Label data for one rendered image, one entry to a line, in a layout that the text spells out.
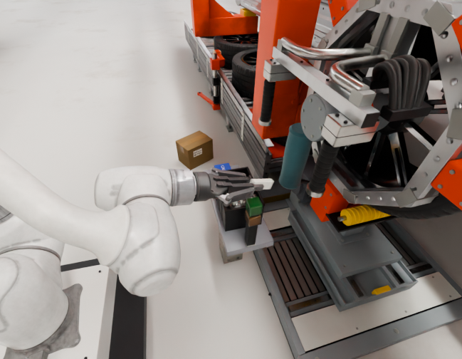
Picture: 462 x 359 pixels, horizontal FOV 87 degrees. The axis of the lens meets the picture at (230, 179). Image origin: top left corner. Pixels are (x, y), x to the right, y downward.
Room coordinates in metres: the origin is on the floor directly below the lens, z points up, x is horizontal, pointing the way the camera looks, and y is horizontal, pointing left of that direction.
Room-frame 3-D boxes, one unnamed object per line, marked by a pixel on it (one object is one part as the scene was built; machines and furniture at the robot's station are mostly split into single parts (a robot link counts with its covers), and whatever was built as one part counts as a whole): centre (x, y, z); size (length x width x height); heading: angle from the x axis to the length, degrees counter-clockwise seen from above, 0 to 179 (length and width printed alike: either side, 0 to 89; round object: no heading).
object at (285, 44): (0.72, -0.24, 1.03); 0.19 x 0.18 x 0.11; 106
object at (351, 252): (0.70, -0.55, 0.32); 0.40 x 0.30 x 0.28; 16
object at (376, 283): (0.66, -0.56, 0.13); 0.50 x 0.36 x 0.10; 16
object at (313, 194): (0.43, -0.21, 0.83); 0.04 x 0.04 x 0.16
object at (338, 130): (0.44, -0.24, 0.93); 0.09 x 0.05 x 0.05; 106
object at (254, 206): (0.47, -0.07, 0.64); 0.04 x 0.04 x 0.04; 16
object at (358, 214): (0.57, -0.52, 0.51); 0.29 x 0.06 x 0.06; 106
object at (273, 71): (0.76, -0.14, 0.93); 0.09 x 0.05 x 0.05; 106
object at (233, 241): (0.66, -0.01, 0.44); 0.43 x 0.17 x 0.03; 16
